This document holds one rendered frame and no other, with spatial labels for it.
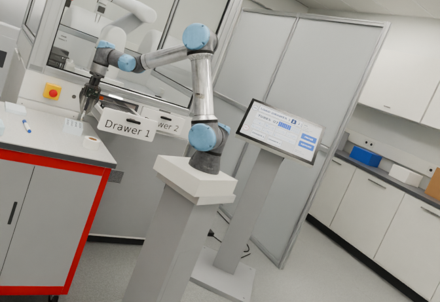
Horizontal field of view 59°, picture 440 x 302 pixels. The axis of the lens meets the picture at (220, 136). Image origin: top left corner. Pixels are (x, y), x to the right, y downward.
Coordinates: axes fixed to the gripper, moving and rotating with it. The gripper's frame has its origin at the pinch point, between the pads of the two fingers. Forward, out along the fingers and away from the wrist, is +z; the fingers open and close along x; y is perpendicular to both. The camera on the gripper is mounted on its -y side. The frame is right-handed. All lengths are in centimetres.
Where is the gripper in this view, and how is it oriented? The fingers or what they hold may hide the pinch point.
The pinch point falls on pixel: (84, 111)
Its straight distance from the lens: 199.8
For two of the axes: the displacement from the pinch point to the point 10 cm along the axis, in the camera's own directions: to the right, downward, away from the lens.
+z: -3.6, 9.2, 1.6
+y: 3.3, 2.8, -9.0
